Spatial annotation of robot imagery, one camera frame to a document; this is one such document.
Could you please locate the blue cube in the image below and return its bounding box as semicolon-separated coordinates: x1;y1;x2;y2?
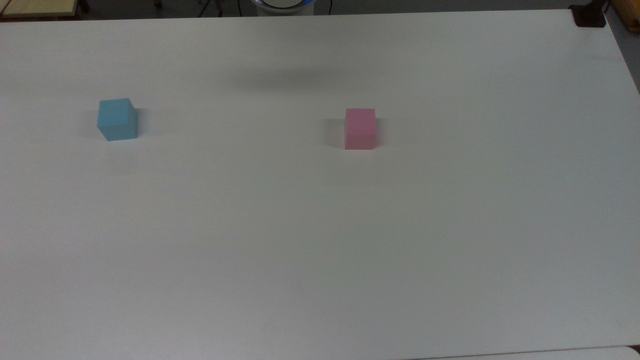
96;97;139;142

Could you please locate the light wooden board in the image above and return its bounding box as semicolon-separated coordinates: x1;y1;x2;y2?
0;0;82;21

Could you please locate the black stand foot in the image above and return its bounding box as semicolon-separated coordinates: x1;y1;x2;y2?
569;1;609;28

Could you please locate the pink cube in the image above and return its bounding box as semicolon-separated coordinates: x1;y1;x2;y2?
344;108;377;151

